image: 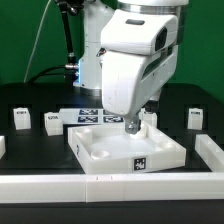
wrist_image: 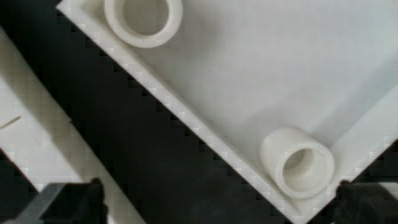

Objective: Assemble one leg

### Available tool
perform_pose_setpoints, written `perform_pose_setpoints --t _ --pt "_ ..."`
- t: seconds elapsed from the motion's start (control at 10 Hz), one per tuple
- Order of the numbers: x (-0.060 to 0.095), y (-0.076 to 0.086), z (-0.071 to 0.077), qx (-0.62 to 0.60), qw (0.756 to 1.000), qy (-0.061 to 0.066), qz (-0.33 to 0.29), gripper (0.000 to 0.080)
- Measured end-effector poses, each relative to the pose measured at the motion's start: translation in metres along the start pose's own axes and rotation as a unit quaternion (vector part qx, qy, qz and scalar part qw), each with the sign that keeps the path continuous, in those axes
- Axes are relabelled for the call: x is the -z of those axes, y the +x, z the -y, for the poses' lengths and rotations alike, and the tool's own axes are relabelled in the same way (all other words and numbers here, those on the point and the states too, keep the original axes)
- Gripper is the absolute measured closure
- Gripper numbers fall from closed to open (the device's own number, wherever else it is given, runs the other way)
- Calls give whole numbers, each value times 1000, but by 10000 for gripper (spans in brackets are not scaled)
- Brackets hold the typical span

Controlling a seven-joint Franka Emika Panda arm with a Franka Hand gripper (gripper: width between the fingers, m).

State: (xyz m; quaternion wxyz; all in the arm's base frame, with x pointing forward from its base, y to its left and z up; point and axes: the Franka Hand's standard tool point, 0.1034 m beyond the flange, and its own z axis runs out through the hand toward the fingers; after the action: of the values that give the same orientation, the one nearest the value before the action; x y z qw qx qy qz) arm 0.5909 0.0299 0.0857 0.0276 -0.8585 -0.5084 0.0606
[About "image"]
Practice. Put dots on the white front fence wall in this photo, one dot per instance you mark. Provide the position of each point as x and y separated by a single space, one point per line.
105 188

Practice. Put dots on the white marker base plate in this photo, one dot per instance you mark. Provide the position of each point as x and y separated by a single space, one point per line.
81 116

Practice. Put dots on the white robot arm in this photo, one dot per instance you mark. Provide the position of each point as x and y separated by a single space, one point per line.
96 16

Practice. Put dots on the white square tabletop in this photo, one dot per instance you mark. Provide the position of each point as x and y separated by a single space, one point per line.
108 149

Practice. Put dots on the white left fence block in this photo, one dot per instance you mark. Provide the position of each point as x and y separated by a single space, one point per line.
2 146

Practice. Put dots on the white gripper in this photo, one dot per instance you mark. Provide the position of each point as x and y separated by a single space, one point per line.
141 56

